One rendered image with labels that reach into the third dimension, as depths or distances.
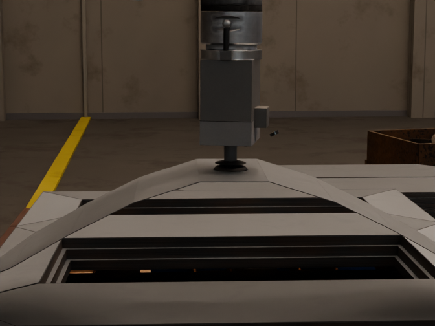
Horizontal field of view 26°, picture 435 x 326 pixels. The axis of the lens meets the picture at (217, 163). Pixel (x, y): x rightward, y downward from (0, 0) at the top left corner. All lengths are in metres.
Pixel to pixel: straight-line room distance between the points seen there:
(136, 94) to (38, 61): 1.26
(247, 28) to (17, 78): 10.70
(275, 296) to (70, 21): 10.56
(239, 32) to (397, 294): 0.40
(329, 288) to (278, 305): 0.11
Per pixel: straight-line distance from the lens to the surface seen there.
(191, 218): 1.70
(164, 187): 1.12
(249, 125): 1.12
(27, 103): 11.80
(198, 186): 2.10
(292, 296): 1.24
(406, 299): 1.24
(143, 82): 11.70
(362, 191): 1.98
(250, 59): 1.13
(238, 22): 1.13
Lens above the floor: 1.22
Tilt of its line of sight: 9 degrees down
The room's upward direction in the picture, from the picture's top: straight up
